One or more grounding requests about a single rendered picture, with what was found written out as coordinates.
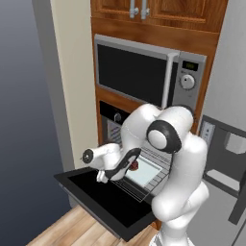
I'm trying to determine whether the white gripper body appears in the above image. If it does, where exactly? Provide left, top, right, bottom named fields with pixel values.
left=95, top=168, right=111, bottom=185

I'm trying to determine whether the black oven door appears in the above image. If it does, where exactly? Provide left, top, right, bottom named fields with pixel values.
left=53, top=165, right=161, bottom=243

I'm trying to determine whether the black oven knob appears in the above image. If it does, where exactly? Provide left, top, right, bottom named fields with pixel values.
left=112, top=111, right=123, bottom=123

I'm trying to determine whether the black microwave door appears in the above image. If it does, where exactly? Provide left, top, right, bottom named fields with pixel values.
left=94, top=39, right=176, bottom=109

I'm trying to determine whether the silver microwave oven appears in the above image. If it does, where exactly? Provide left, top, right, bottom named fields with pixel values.
left=93, top=34, right=208, bottom=113

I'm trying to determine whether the wooden oven cabinet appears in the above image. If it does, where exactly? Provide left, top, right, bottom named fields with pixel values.
left=90, top=16, right=222, bottom=232

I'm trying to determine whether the wooden cupboard door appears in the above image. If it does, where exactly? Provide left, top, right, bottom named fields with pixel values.
left=140, top=0, right=230, bottom=34
left=90, top=0, right=142, bottom=20

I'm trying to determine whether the pale baking tray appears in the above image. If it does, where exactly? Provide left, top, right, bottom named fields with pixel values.
left=123, top=156, right=163, bottom=189

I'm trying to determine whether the white microwave knob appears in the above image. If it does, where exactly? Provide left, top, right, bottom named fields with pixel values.
left=180, top=73, right=196, bottom=90

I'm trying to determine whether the grey fridge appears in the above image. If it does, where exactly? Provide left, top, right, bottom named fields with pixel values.
left=186, top=0, right=246, bottom=246

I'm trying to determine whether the wire oven rack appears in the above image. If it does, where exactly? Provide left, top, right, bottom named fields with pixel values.
left=110, top=144, right=175, bottom=204

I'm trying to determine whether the silver microwave door handle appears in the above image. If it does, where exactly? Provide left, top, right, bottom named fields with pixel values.
left=160, top=52, right=180, bottom=110

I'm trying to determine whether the silver cupboard handle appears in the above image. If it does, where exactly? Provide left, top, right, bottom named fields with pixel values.
left=129, top=0, right=139, bottom=19
left=140, top=0, right=151, bottom=20

